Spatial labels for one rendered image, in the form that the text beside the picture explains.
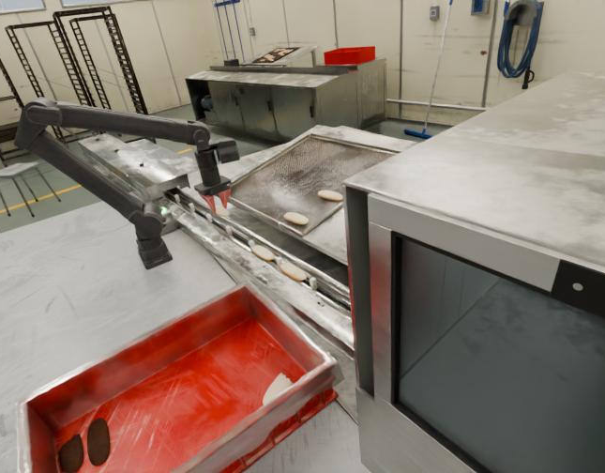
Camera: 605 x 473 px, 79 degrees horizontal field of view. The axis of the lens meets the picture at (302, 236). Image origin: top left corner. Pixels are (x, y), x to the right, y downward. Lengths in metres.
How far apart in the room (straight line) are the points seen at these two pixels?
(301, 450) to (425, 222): 0.51
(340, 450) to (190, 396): 0.31
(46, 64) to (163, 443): 7.63
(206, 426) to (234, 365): 0.13
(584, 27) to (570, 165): 3.96
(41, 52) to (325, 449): 7.82
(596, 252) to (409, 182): 0.14
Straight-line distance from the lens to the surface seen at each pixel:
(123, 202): 1.18
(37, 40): 8.10
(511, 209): 0.29
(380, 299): 0.37
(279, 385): 0.76
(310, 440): 0.71
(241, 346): 0.86
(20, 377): 1.09
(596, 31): 4.30
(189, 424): 0.78
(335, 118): 4.04
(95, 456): 0.82
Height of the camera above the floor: 1.44
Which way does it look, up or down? 31 degrees down
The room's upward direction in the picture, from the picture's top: 8 degrees counter-clockwise
